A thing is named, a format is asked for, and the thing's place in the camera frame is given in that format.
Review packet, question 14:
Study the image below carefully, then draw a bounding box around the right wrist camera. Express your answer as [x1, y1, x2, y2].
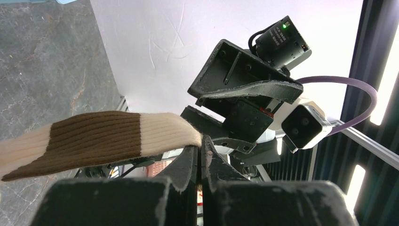
[269, 97, 332, 153]

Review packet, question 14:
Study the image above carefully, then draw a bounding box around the tan brown striped sock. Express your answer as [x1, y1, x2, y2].
[0, 111, 202, 182]

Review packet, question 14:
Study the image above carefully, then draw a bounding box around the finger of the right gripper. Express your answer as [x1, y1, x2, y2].
[187, 39, 303, 104]
[215, 137, 256, 154]

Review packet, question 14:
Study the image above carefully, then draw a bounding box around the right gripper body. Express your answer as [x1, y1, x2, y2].
[181, 99, 280, 166]

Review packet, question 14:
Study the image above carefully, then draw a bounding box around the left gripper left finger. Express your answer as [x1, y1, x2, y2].
[32, 146, 198, 226]

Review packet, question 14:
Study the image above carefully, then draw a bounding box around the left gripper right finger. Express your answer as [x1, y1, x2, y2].
[200, 136, 357, 226]

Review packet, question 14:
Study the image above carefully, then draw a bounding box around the light blue plastic basket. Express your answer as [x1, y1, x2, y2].
[56, 0, 76, 5]

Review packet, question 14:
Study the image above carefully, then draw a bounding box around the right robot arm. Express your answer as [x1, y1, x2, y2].
[181, 16, 311, 160]

